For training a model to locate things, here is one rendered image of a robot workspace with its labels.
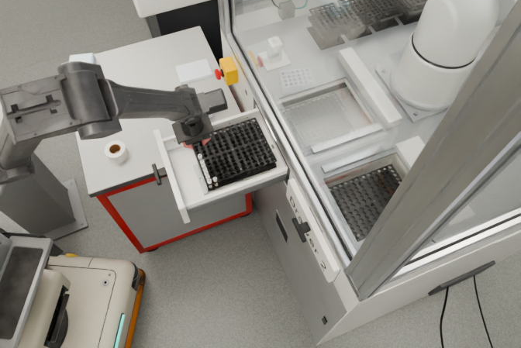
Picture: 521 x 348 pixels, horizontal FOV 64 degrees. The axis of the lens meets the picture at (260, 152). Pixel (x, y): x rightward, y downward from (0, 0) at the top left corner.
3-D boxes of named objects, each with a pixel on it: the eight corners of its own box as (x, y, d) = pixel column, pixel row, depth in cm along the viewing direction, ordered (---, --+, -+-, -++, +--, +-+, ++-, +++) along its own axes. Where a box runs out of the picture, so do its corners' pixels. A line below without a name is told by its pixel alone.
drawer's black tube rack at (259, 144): (209, 194, 128) (207, 185, 122) (192, 149, 136) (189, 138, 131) (276, 170, 132) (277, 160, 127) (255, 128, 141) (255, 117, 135)
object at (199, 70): (181, 84, 160) (180, 82, 159) (175, 69, 164) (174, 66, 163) (212, 77, 162) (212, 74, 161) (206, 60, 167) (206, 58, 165)
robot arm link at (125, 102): (45, 70, 60) (70, 143, 60) (77, 56, 59) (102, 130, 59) (174, 88, 102) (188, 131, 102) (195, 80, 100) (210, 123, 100)
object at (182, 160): (188, 215, 124) (185, 207, 119) (165, 147, 137) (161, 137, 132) (309, 171, 132) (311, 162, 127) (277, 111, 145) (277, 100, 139)
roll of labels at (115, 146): (104, 160, 143) (100, 154, 139) (113, 144, 146) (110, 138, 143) (122, 166, 142) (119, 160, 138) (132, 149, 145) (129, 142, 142)
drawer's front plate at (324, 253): (328, 283, 116) (334, 272, 106) (285, 195, 130) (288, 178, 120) (333, 280, 116) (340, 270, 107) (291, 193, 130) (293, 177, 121)
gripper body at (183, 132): (172, 127, 115) (167, 111, 108) (207, 115, 117) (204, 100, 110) (178, 146, 112) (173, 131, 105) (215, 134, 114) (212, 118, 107)
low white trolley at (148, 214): (143, 263, 201) (87, 194, 136) (115, 160, 231) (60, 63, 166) (255, 220, 212) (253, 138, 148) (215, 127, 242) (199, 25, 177)
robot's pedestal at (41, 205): (27, 252, 203) (-81, 179, 139) (17, 201, 217) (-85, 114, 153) (88, 226, 210) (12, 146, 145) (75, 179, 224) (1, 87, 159)
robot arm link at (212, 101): (173, 87, 96) (185, 122, 96) (221, 73, 98) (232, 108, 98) (175, 96, 108) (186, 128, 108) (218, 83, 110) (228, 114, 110)
